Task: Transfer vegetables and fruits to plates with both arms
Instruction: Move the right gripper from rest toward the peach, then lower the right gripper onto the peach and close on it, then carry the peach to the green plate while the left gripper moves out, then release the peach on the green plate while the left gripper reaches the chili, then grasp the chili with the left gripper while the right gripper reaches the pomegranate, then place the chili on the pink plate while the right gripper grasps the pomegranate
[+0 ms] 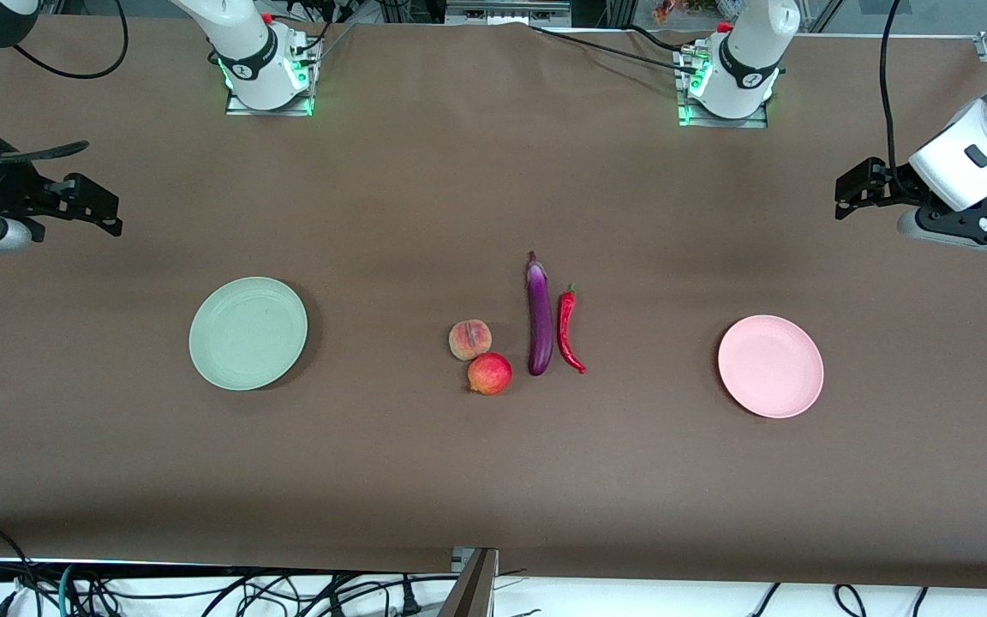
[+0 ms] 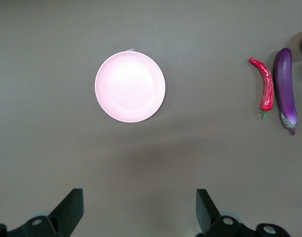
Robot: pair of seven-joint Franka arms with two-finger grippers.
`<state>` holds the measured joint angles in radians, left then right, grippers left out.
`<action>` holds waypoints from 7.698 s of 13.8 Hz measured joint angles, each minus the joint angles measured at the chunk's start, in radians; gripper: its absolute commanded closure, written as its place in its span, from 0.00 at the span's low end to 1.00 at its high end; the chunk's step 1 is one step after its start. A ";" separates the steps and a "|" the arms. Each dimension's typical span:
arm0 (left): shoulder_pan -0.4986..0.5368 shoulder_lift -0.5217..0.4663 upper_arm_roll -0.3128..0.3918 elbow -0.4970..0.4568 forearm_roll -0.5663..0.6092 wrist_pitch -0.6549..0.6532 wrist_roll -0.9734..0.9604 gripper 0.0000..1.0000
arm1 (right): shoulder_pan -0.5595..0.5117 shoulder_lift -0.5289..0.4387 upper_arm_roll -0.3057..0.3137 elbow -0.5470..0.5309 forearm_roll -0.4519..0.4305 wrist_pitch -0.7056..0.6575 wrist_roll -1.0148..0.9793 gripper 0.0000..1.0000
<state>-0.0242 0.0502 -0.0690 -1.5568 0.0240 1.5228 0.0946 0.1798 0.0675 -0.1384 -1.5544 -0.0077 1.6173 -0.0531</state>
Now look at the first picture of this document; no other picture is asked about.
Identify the red chili pepper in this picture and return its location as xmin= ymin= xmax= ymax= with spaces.
xmin=557 ymin=284 xmax=587 ymax=374

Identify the purple eggplant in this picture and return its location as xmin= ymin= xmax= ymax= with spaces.
xmin=526 ymin=251 xmax=554 ymax=377

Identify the pale peach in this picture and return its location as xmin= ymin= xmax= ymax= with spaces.
xmin=449 ymin=320 xmax=493 ymax=362

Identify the red apple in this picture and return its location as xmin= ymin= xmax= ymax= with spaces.
xmin=467 ymin=352 xmax=513 ymax=396

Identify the pink plate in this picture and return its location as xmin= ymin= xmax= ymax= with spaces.
xmin=718 ymin=315 xmax=825 ymax=419

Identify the light green plate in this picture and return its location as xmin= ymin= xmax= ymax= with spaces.
xmin=189 ymin=276 xmax=308 ymax=392

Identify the brown table cover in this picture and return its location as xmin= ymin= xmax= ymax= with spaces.
xmin=0 ymin=15 xmax=987 ymax=592

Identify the grey metal device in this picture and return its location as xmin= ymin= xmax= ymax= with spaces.
xmin=445 ymin=0 xmax=573 ymax=27

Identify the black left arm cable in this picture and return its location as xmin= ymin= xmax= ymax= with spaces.
xmin=882 ymin=0 xmax=904 ymax=177

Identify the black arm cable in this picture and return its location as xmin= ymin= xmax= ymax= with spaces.
xmin=12 ymin=0 xmax=130 ymax=81
xmin=882 ymin=0 xmax=904 ymax=177

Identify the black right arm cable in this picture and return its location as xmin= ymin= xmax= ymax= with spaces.
xmin=12 ymin=0 xmax=130 ymax=81

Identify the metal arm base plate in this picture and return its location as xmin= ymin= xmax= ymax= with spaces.
xmin=225 ymin=81 xmax=316 ymax=117
xmin=678 ymin=99 xmax=769 ymax=129

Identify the long black cable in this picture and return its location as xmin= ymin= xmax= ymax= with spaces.
xmin=528 ymin=24 xmax=704 ymax=78

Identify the black cable bundle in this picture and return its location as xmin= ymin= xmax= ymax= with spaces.
xmin=74 ymin=567 xmax=460 ymax=617

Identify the aluminium profile post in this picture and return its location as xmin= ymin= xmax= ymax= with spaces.
xmin=438 ymin=547 xmax=499 ymax=617

